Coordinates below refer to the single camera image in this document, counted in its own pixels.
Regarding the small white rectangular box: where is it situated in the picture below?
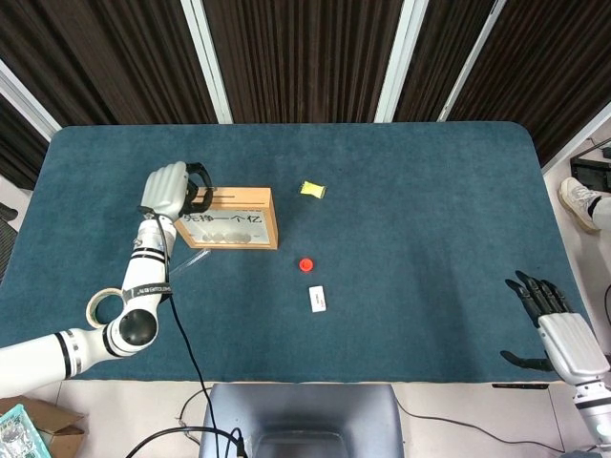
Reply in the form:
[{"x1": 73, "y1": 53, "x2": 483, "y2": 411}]
[{"x1": 307, "y1": 285, "x2": 328, "y2": 314}]

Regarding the black floor stand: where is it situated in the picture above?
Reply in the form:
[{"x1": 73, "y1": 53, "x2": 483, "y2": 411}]
[{"x1": 570, "y1": 156, "x2": 611, "y2": 185}]

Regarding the person lower leg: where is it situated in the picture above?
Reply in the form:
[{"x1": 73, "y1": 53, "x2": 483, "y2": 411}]
[{"x1": 589, "y1": 193, "x2": 611, "y2": 225}]

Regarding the teal plastic basket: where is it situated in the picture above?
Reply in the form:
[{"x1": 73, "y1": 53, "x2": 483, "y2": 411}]
[{"x1": 0, "y1": 403, "x2": 52, "y2": 458}]

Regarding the clear tube with white cap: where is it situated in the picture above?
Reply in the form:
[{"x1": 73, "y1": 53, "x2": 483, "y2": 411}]
[{"x1": 169, "y1": 248, "x2": 212, "y2": 276}]

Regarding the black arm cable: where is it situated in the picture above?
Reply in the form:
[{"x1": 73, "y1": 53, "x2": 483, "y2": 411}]
[{"x1": 126, "y1": 207, "x2": 249, "y2": 458}]

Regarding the white sneaker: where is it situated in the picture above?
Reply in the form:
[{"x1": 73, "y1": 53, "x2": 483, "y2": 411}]
[{"x1": 558, "y1": 176, "x2": 601, "y2": 234}]

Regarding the wooden coin bank box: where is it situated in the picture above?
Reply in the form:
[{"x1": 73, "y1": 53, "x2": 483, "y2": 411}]
[{"x1": 174, "y1": 186, "x2": 280, "y2": 251}]

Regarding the masking tape roll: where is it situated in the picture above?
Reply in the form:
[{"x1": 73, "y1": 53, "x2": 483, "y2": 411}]
[{"x1": 85, "y1": 287, "x2": 128, "y2": 330}]

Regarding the blue table cloth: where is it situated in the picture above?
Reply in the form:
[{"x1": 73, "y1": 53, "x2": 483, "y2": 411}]
[{"x1": 0, "y1": 121, "x2": 601, "y2": 384}]

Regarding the black floor cable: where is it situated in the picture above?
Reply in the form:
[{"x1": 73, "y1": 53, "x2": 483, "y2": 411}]
[{"x1": 394, "y1": 400, "x2": 598, "y2": 454}]

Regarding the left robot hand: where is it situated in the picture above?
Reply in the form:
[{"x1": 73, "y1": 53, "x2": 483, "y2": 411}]
[{"x1": 138, "y1": 160, "x2": 216, "y2": 220}]

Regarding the grey floor cable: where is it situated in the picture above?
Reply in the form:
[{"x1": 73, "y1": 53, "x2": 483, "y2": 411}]
[{"x1": 179, "y1": 385, "x2": 211, "y2": 443}]

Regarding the grey robot torso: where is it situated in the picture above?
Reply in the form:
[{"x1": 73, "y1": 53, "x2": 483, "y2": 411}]
[{"x1": 199, "y1": 383, "x2": 406, "y2": 458}]

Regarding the brown cardboard box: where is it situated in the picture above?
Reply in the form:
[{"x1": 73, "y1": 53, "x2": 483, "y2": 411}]
[{"x1": 0, "y1": 395, "x2": 90, "y2": 458}]

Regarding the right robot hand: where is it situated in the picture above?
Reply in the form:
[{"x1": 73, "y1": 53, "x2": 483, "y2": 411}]
[{"x1": 499, "y1": 270, "x2": 611, "y2": 385}]

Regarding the black office chair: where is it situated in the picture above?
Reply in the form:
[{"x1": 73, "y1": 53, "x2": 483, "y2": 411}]
[{"x1": 0, "y1": 202, "x2": 20, "y2": 282}]

